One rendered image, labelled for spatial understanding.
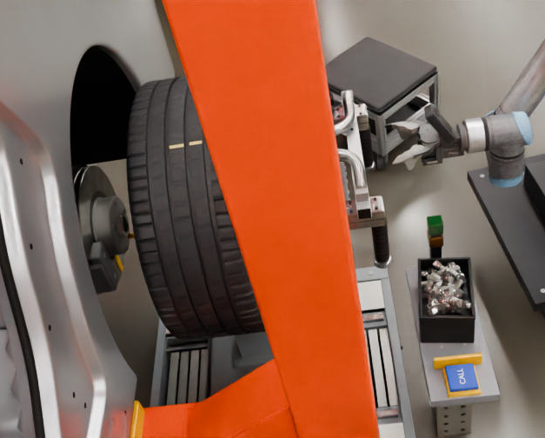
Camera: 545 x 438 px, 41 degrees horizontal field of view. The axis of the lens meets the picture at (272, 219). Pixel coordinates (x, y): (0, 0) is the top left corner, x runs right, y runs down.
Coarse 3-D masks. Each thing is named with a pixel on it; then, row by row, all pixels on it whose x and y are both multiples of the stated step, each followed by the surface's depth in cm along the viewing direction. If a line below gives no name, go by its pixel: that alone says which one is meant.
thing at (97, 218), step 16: (80, 176) 179; (96, 176) 188; (80, 192) 175; (96, 192) 187; (112, 192) 199; (80, 208) 174; (96, 208) 182; (112, 208) 183; (80, 224) 173; (96, 224) 181; (112, 224) 182; (96, 240) 181; (112, 240) 181; (128, 240) 192; (112, 256) 192
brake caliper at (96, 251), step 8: (96, 248) 174; (104, 248) 177; (88, 256) 174; (96, 256) 172; (104, 256) 175; (96, 264) 173; (104, 264) 175; (112, 264) 181; (96, 272) 173; (104, 272) 174; (112, 272) 180; (96, 280) 175; (104, 280) 175; (112, 280) 179; (96, 288) 177; (104, 288) 177; (112, 288) 178
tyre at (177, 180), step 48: (144, 96) 168; (144, 144) 158; (192, 144) 156; (144, 192) 155; (192, 192) 154; (144, 240) 156; (192, 240) 155; (192, 288) 159; (240, 288) 159; (192, 336) 176
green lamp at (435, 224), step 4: (428, 216) 197; (432, 216) 197; (436, 216) 196; (440, 216) 196; (428, 220) 196; (432, 220) 196; (436, 220) 195; (440, 220) 195; (428, 224) 195; (432, 224) 195; (436, 224) 194; (440, 224) 194; (428, 228) 196; (432, 228) 195; (436, 228) 195; (440, 228) 195; (432, 232) 196; (436, 232) 196; (440, 232) 196
